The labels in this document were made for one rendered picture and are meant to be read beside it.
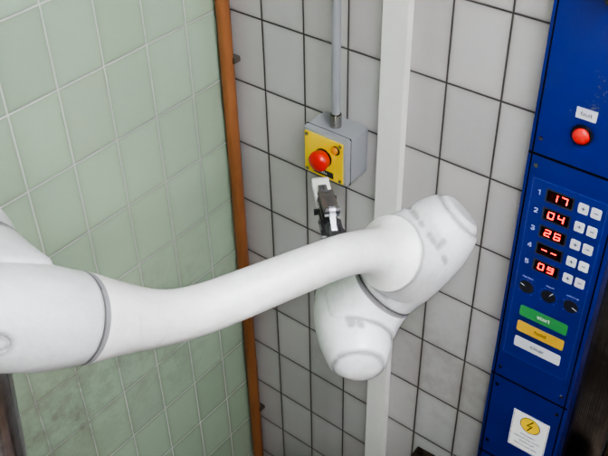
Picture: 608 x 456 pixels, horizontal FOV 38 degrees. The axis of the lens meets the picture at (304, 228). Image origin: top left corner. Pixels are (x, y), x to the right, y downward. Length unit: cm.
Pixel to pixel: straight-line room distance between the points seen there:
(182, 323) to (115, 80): 69
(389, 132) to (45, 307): 86
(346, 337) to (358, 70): 56
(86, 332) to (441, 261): 49
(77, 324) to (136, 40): 81
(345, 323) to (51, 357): 47
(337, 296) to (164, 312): 34
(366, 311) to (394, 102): 45
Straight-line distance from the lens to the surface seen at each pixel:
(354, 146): 160
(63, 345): 89
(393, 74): 151
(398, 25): 147
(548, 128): 138
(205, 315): 102
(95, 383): 190
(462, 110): 149
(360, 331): 121
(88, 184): 163
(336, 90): 157
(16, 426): 120
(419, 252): 114
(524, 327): 163
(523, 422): 179
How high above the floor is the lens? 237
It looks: 39 degrees down
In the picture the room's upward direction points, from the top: 1 degrees counter-clockwise
